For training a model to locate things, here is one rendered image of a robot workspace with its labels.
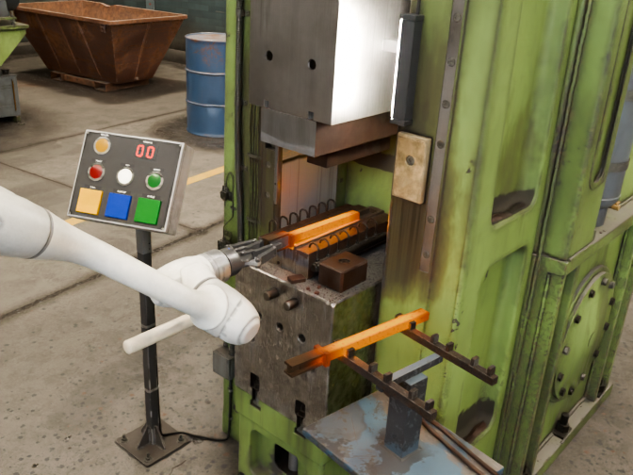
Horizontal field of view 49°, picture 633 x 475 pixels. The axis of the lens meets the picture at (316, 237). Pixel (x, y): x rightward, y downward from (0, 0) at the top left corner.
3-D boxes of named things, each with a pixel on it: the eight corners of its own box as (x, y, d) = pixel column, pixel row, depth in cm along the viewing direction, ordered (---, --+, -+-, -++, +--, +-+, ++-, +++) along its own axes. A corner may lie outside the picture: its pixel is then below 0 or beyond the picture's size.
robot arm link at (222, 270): (216, 294, 173) (234, 286, 177) (216, 261, 169) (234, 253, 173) (192, 282, 178) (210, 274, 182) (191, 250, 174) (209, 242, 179)
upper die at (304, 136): (314, 157, 181) (316, 122, 177) (260, 140, 193) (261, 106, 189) (405, 131, 211) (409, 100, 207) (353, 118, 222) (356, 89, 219)
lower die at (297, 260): (307, 279, 195) (309, 252, 192) (257, 256, 207) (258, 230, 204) (394, 238, 225) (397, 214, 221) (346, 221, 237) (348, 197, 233)
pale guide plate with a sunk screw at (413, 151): (419, 204, 178) (428, 139, 171) (391, 195, 183) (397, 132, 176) (424, 202, 179) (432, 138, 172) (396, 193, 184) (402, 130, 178)
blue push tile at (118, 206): (125, 220, 212) (131, 195, 212) (103, 216, 213) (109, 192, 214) (128, 220, 213) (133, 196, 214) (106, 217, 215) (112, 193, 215)
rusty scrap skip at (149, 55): (114, 102, 765) (109, 21, 731) (8, 75, 858) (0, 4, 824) (190, 87, 859) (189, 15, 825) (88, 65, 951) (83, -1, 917)
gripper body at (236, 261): (210, 272, 181) (235, 262, 188) (232, 283, 177) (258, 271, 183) (209, 246, 178) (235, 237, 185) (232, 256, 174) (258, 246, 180)
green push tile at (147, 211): (155, 224, 209) (161, 200, 210) (133, 221, 210) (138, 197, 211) (158, 225, 211) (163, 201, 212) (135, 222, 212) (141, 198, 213)
